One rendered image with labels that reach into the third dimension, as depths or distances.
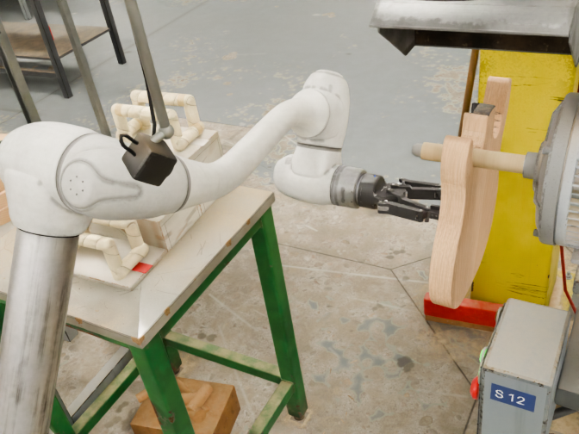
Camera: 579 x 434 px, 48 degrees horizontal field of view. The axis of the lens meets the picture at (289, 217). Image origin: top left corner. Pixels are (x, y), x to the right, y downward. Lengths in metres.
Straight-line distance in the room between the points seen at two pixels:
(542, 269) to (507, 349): 1.44
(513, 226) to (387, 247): 0.80
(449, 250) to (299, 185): 0.39
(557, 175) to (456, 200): 0.21
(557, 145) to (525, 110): 1.08
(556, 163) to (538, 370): 0.31
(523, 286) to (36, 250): 1.83
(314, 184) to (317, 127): 0.13
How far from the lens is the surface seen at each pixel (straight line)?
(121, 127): 1.73
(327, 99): 1.38
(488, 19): 1.04
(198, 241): 1.61
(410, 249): 2.97
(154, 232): 1.58
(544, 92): 2.09
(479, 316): 2.55
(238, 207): 1.70
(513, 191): 2.28
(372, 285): 2.79
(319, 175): 1.40
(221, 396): 2.30
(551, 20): 1.03
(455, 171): 1.13
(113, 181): 0.95
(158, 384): 1.52
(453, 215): 1.19
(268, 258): 1.80
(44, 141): 1.08
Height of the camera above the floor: 1.86
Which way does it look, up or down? 35 degrees down
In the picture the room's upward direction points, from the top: 9 degrees counter-clockwise
